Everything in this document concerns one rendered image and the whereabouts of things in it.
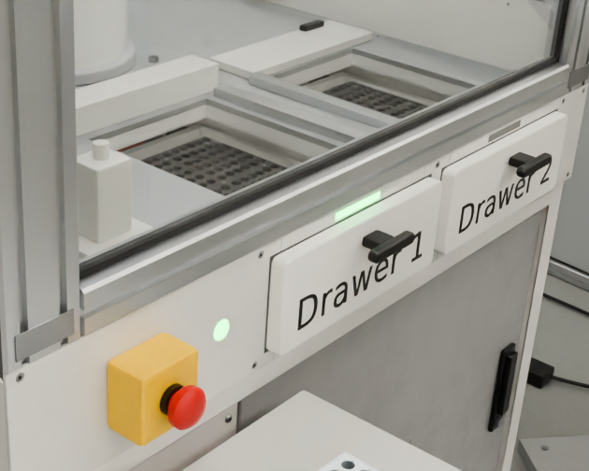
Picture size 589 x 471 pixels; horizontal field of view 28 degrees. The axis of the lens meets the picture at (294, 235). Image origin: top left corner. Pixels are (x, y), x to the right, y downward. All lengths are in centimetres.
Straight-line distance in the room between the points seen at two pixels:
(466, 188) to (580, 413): 132
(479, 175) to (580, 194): 168
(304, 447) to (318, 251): 20
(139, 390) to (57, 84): 28
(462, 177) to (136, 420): 56
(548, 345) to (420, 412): 130
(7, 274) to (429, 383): 83
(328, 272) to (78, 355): 33
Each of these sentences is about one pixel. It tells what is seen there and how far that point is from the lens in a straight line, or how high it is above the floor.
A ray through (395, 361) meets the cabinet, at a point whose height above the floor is 67.
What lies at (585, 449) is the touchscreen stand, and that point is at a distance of 251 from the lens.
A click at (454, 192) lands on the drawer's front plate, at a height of 90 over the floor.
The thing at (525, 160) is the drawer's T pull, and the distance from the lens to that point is 149.
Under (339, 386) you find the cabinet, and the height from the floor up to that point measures 69.
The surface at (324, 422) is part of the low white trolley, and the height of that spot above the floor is 76.
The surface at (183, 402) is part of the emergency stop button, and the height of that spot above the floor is 89.
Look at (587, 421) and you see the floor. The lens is 266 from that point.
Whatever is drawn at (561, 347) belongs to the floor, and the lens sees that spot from 290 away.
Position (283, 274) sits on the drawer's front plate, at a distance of 115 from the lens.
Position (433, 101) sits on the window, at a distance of 136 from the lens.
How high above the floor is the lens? 147
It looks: 27 degrees down
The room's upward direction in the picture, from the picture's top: 4 degrees clockwise
